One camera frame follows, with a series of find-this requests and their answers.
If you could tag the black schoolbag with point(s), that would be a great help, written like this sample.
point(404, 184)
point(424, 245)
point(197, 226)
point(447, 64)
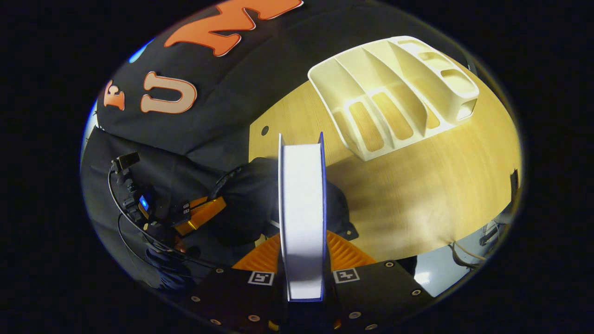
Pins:
point(250, 199)

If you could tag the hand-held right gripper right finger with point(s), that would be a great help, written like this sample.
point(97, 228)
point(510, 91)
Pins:
point(371, 292)

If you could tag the cream plastic bookshelf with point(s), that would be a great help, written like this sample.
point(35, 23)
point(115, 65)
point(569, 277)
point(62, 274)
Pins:
point(334, 79)

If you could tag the blue cover book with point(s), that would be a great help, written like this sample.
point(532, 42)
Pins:
point(301, 218)

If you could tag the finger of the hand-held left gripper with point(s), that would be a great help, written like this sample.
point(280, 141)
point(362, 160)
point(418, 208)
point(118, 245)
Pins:
point(202, 215)

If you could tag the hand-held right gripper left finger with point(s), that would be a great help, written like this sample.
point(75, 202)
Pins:
point(232, 297)

